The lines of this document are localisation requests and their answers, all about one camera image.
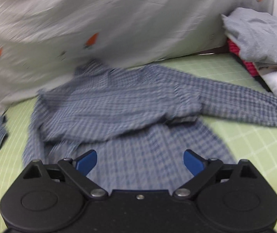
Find blue white checked shirt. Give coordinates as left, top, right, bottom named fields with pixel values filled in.
left=22, top=60, right=277, bottom=191

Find red folded garment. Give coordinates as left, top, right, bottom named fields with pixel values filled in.
left=227, top=39, right=259, bottom=77

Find light grey folded garment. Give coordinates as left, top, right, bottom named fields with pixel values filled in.
left=222, top=7, right=277, bottom=64

